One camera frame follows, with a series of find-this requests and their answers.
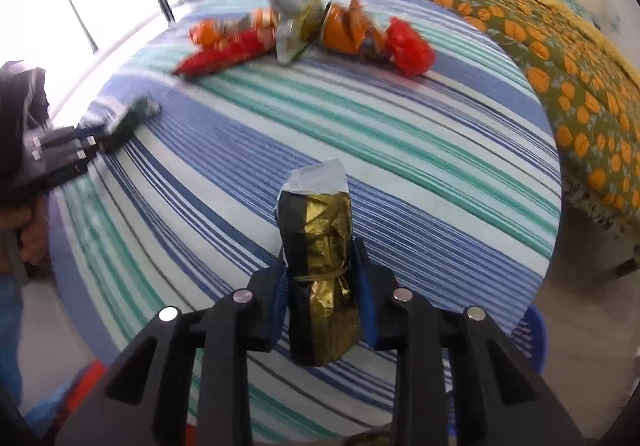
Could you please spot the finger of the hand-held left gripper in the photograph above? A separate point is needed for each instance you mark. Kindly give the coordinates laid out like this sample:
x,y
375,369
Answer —
x,y
75,158
75,136

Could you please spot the gold black foil wrapper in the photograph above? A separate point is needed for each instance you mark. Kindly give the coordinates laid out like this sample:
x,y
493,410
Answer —
x,y
320,251

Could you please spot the blue plastic basket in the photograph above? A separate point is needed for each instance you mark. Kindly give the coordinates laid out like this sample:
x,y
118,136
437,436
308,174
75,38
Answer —
x,y
532,341

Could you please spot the dark green wrapper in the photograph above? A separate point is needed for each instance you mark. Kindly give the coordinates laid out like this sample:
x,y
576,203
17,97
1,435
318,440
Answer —
x,y
145,107

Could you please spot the pumpkin print quilt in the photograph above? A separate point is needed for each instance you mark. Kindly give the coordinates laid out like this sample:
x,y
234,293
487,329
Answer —
x,y
575,76

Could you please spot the person's left hand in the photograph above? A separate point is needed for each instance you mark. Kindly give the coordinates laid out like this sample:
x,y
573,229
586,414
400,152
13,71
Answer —
x,y
32,241

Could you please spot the striped tablecloth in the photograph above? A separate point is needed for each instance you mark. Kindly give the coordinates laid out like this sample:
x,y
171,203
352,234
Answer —
x,y
350,141

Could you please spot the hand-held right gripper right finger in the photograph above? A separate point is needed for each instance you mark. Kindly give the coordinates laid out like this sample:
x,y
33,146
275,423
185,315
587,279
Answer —
x,y
377,311

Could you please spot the silver foil packet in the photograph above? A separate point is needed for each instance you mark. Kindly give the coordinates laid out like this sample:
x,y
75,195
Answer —
x,y
295,16

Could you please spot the red snack packet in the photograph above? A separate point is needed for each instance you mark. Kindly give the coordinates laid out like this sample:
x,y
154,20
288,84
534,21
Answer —
x,y
220,56

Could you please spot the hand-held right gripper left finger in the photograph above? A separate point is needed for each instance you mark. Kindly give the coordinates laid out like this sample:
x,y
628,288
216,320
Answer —
x,y
260,311

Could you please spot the leaf print bed skirt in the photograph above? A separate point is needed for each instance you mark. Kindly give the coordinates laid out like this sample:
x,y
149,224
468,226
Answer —
x,y
600,211

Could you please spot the red plastic bag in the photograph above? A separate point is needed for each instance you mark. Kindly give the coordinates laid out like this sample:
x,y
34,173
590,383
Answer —
x,y
410,46

